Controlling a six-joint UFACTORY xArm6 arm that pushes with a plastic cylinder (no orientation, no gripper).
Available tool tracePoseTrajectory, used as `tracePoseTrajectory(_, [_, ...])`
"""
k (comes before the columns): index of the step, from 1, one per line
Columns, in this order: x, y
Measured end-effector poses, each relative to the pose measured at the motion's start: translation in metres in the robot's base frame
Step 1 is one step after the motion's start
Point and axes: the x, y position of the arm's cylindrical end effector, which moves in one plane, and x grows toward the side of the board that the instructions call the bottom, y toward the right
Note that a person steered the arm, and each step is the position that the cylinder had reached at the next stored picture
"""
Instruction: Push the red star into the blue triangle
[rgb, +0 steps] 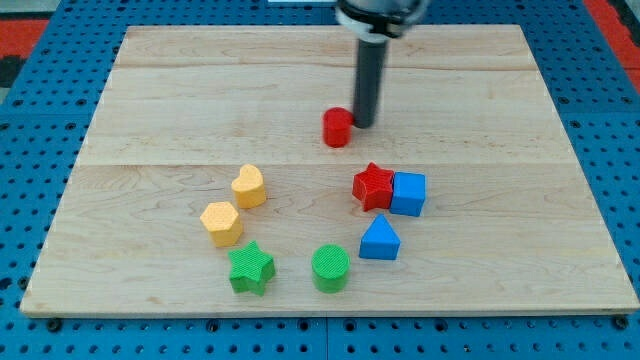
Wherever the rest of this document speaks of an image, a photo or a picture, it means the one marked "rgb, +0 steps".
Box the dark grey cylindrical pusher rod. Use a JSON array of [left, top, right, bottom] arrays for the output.
[[352, 40, 387, 129]]

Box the light wooden board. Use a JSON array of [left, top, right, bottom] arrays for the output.
[[21, 25, 639, 318]]

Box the green star block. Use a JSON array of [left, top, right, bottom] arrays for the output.
[[228, 240, 276, 296]]

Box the green cylinder block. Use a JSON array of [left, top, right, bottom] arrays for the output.
[[311, 244, 350, 293]]

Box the yellow heart block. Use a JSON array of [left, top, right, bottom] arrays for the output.
[[231, 164, 267, 209]]

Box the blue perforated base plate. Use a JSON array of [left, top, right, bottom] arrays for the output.
[[1, 0, 639, 359]]

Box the blue triangle block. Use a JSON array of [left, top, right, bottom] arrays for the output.
[[359, 214, 401, 260]]

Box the red cylinder block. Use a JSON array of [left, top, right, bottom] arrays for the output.
[[322, 107, 353, 148]]

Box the blue cube block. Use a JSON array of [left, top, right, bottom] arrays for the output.
[[389, 172, 427, 217]]

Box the yellow hexagon block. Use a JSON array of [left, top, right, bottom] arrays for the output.
[[200, 202, 244, 247]]

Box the red star block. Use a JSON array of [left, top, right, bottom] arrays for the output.
[[352, 162, 395, 212]]

